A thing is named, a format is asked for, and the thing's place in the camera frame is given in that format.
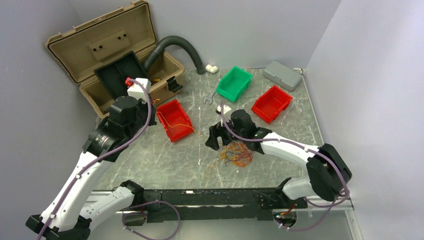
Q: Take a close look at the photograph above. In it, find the orange cable bundle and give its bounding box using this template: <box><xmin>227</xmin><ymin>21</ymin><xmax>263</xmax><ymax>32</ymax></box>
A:
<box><xmin>203</xmin><ymin>140</ymin><xmax>255</xmax><ymax>180</ymax></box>

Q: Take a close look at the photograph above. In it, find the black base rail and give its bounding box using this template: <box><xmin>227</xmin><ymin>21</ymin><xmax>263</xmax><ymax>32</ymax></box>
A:
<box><xmin>125</xmin><ymin>187</ymin><xmax>307</xmax><ymax>223</ymax></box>

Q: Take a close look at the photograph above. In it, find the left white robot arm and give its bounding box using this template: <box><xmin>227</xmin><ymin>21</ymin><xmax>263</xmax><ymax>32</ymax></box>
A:
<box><xmin>25</xmin><ymin>95</ymin><xmax>156</xmax><ymax>240</ymax></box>

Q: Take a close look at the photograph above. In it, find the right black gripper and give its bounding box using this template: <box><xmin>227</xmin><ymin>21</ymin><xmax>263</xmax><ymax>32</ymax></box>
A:
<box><xmin>205</xmin><ymin>114</ymin><xmax>246</xmax><ymax>151</ymax></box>

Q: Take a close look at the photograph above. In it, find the white pipe fitting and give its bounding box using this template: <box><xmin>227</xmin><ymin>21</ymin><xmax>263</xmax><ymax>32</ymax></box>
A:
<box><xmin>205</xmin><ymin>64</ymin><xmax>219</xmax><ymax>74</ymax></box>

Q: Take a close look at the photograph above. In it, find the red plastic bin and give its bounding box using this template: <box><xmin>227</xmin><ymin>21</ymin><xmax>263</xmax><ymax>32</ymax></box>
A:
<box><xmin>156</xmin><ymin>99</ymin><xmax>195</xmax><ymax>143</ymax></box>
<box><xmin>251</xmin><ymin>85</ymin><xmax>293</xmax><ymax>124</ymax></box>

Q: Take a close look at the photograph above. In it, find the silver open-end wrench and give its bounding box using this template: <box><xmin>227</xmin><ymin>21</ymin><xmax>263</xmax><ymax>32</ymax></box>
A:
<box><xmin>203</xmin><ymin>91</ymin><xmax>216</xmax><ymax>105</ymax></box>

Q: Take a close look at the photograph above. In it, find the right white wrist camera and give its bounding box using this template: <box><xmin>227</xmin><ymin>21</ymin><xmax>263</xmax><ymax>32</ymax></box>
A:
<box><xmin>215</xmin><ymin>104</ymin><xmax>232</xmax><ymax>118</ymax></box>

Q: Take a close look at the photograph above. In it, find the black corrugated hose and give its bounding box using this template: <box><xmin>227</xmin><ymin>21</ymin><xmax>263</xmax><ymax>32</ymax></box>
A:
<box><xmin>142</xmin><ymin>35</ymin><xmax>207</xmax><ymax>75</ymax></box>

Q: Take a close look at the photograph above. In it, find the green plastic bin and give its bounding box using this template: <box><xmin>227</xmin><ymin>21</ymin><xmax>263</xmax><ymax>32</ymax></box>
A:
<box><xmin>216</xmin><ymin>66</ymin><xmax>253</xmax><ymax>103</ymax></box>

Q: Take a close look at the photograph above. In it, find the tan plastic toolbox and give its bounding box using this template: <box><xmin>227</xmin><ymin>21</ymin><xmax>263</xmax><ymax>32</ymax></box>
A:
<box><xmin>45</xmin><ymin>0</ymin><xmax>185</xmax><ymax>120</ymax></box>

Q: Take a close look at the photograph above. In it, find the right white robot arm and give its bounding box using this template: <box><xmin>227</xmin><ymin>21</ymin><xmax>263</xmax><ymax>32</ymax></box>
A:
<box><xmin>205</xmin><ymin>105</ymin><xmax>352</xmax><ymax>208</ymax></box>

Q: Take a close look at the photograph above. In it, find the yellow cable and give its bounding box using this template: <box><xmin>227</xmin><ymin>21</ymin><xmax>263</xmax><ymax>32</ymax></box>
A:
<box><xmin>156</xmin><ymin>111</ymin><xmax>196</xmax><ymax>134</ymax></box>

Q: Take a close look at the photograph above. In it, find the left red plastic bin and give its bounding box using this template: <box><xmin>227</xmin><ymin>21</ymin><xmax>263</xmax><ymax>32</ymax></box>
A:
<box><xmin>156</xmin><ymin>99</ymin><xmax>195</xmax><ymax>143</ymax></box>

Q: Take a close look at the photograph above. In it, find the right red plastic bin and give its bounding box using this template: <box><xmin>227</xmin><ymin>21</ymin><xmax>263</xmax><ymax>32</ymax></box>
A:
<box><xmin>251</xmin><ymin>85</ymin><xmax>293</xmax><ymax>124</ymax></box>

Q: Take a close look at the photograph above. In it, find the grey plastic case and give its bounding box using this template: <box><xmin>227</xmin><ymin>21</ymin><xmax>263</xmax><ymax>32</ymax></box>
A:
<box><xmin>263</xmin><ymin>60</ymin><xmax>302</xmax><ymax>92</ymax></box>

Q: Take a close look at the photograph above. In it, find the black toolbox tray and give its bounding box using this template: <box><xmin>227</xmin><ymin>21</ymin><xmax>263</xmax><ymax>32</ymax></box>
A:
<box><xmin>93</xmin><ymin>51</ymin><xmax>150</xmax><ymax>100</ymax></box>

